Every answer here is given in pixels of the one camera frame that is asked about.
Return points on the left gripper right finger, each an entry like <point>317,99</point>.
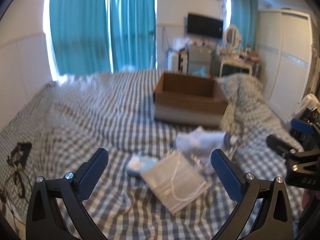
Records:
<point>274,218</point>

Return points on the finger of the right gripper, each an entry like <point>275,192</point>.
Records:
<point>282,148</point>
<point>302,127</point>

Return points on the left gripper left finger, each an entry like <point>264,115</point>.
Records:
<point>44,219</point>

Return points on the packaged white face masks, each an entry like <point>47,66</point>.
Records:
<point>175,181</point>

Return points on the brown cardboard box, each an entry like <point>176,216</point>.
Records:
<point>189,100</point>

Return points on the light blue small pouch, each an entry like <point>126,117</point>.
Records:
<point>139,164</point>

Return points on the checkered bed sheet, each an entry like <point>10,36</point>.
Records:
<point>68,120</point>

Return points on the white dressing table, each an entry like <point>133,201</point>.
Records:
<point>239,61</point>

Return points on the white wardrobe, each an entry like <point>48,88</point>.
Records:
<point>285,47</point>

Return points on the blue plastic bag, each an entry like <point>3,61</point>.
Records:
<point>201,73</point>

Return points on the grey cabinet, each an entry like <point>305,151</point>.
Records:
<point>198,57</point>

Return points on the oval vanity mirror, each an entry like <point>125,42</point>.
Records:
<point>232,37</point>

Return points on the white suitcase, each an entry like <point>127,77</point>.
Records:
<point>178,62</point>

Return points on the right teal curtain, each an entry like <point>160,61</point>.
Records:
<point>244,15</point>

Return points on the teal curtain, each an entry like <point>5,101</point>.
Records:
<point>133,34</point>
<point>244,15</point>
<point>79,34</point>

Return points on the middle teal curtain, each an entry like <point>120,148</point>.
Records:
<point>133,34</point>

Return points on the left teal curtain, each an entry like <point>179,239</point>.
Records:
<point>79,34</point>

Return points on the black wall television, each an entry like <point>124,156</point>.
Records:
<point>204,26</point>

